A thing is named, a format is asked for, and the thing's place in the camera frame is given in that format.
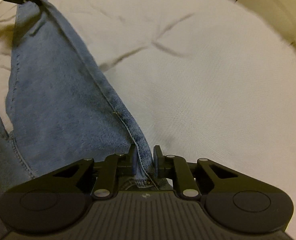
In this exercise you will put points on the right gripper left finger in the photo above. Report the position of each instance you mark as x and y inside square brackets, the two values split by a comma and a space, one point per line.
[127, 163]

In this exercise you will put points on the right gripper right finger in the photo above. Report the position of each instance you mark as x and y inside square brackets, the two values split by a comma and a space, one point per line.
[163, 163]

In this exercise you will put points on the blue denim jeans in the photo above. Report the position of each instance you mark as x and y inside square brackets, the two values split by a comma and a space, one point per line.
[61, 106]

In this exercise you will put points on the white bed duvet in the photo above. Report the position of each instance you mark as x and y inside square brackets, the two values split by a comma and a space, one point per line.
[202, 78]

